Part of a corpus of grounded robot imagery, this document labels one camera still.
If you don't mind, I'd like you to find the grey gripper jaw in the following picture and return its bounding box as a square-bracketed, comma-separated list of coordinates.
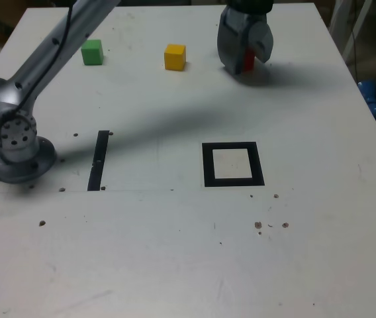
[216, 5, 258, 76]
[248, 20, 275, 64]

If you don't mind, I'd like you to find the red cube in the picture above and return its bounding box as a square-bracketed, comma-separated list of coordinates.
[242, 48, 257, 72]

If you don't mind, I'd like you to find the yellow cube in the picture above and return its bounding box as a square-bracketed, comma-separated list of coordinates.
[164, 43, 187, 72]

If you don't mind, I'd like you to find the green cube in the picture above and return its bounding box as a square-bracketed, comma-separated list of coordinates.
[80, 39, 105, 66]

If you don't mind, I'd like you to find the black tape square outline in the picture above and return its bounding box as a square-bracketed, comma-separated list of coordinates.
[201, 141, 265, 188]

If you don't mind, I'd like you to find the blue round object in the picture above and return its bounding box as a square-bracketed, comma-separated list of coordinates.
[357, 79, 376, 117]

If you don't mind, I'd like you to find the black tape strip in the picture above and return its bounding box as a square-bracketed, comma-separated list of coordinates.
[87, 130, 111, 192]

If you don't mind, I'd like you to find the white metal frame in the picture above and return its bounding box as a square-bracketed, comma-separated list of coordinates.
[328, 0, 376, 64]

